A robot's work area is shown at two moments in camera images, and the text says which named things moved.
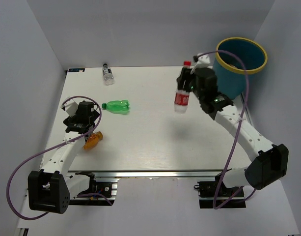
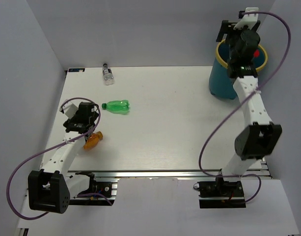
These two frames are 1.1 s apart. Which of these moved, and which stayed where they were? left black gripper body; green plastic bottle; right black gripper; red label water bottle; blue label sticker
Moved: red label water bottle; right black gripper
Stayed: left black gripper body; green plastic bottle; blue label sticker
